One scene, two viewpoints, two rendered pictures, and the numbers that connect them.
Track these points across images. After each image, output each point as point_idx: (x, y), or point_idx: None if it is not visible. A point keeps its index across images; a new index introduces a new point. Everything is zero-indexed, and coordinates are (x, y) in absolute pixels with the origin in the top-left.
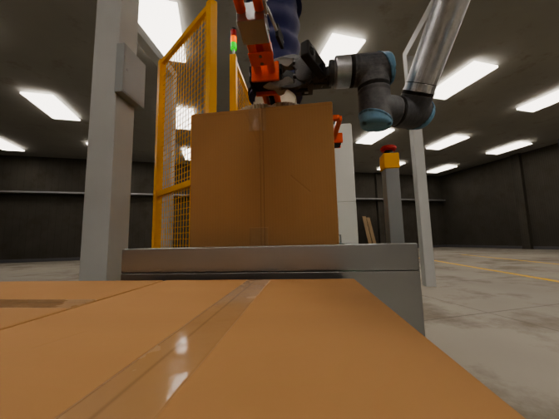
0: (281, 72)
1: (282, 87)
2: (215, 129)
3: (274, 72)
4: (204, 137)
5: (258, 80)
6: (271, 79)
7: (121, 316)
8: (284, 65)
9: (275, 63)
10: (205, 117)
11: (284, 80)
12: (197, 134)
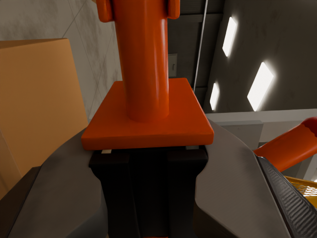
0: (166, 185)
1: (29, 172)
2: (1, 43)
3: (131, 122)
4: (3, 41)
5: (111, 89)
6: (95, 114)
7: None
8: (200, 175)
9: (191, 122)
10: (45, 39)
11: (76, 183)
12: (20, 40)
